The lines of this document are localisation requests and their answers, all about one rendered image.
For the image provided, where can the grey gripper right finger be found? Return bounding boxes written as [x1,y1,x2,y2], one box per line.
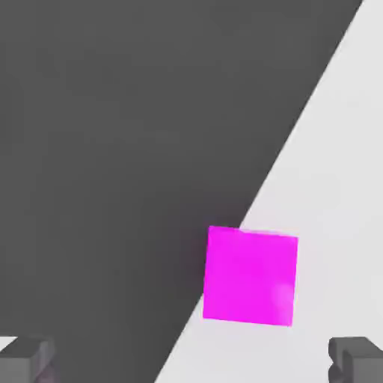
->
[328,336,383,383]

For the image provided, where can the small magenta cube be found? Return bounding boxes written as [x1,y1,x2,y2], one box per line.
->
[202,225,299,328]

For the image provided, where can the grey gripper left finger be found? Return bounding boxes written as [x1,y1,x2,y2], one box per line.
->
[0,336,57,383]

